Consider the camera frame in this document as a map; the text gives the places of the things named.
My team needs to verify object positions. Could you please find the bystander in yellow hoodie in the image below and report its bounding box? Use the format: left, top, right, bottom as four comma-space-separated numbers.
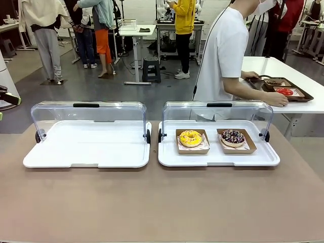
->
166, 0, 197, 80

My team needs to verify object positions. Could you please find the cardboard box of yellow donut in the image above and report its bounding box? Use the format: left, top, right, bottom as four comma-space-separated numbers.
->
175, 129, 211, 155

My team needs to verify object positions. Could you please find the bystander in black apron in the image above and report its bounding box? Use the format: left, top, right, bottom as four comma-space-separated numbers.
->
245, 12, 269, 57

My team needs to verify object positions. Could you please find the person's right forearm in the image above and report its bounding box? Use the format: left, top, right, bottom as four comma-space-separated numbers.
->
223, 76, 273, 105

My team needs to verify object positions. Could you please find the thin black body cable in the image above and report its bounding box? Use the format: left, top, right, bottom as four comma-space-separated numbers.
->
191, 0, 236, 102

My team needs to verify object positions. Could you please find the sprinkled chocolate donut in box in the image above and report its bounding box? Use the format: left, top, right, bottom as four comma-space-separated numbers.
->
216, 128, 258, 155

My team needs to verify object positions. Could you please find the bystander in orange skirt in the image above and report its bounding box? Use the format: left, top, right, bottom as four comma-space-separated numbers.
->
76, 0, 116, 78

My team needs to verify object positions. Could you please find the grey plastic stool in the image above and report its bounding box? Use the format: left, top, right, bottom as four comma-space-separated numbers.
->
0, 38, 18, 58

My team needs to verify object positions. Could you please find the dark brown serving tray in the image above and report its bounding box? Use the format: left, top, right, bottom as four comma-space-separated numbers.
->
244, 74, 315, 104

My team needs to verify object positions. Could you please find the bystander in dark jeans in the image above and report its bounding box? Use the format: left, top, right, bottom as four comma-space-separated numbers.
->
64, 0, 100, 69

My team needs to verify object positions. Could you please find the yellow sprinkled donut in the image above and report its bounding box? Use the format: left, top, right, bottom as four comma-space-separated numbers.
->
179, 130, 204, 148

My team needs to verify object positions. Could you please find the bystander in beige cloak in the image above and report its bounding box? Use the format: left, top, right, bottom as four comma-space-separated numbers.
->
18, 0, 69, 86

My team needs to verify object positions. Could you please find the white display tray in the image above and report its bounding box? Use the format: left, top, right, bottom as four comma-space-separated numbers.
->
22, 120, 152, 169
158, 120, 281, 168

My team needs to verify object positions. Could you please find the clear hinged display lid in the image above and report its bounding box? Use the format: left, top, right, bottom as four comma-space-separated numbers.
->
30, 100, 152, 145
158, 100, 274, 144

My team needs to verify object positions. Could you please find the person in white shirt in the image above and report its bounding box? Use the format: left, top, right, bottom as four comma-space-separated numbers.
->
191, 0, 289, 122

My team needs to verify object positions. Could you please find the white side table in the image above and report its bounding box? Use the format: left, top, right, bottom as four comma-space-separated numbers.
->
235, 56, 324, 138

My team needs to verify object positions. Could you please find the purple drizzled donut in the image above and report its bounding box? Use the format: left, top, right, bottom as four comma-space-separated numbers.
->
220, 129, 246, 147

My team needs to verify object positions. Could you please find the cardboard box of red donut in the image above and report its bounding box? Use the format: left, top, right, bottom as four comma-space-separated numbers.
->
272, 86, 306, 99

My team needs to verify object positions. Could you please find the person's left hand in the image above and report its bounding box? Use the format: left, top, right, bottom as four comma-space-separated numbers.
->
241, 71, 261, 80

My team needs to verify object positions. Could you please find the person's right hand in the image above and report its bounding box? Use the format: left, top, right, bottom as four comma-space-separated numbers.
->
266, 92, 290, 108

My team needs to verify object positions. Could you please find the cardboard box of chocolate donut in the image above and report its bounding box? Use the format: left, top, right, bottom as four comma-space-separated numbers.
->
263, 77, 295, 88

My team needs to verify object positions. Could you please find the black plastic step stool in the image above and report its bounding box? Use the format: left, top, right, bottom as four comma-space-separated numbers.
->
141, 57, 162, 84

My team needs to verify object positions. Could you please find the red glazed donut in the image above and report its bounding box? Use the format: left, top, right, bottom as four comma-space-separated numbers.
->
275, 87, 295, 96

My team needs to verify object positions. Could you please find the white height-adjustable desk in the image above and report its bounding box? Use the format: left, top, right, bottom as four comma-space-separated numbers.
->
118, 23, 158, 86

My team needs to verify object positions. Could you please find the bystander in red sweater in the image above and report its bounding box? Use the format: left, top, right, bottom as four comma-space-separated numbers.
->
267, 0, 305, 57

